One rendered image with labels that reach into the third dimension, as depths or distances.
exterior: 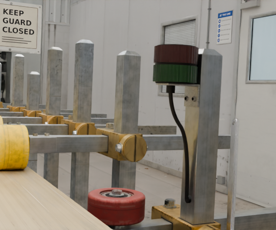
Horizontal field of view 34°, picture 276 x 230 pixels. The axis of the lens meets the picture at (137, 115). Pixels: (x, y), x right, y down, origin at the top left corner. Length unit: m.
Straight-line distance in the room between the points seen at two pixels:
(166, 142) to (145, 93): 5.53
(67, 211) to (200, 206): 0.19
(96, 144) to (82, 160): 0.22
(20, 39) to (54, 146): 2.32
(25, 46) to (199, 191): 2.58
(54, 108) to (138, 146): 0.53
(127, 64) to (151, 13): 5.67
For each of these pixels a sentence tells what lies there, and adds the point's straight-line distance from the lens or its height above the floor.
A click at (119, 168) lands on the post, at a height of 0.91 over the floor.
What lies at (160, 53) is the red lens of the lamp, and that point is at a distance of 0.59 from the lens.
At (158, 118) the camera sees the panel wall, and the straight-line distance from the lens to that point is 6.11.
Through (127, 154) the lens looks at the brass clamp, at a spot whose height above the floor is 0.94.
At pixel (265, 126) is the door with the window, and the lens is 4.42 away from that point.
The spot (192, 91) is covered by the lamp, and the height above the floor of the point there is 1.05.
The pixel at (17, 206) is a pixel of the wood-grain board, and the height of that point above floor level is 0.90.
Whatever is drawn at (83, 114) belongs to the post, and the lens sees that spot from 1.07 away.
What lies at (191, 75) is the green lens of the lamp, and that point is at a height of 1.07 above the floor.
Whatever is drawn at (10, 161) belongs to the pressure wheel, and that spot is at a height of 0.92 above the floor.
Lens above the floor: 1.05
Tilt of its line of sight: 3 degrees down
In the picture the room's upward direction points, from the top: 3 degrees clockwise
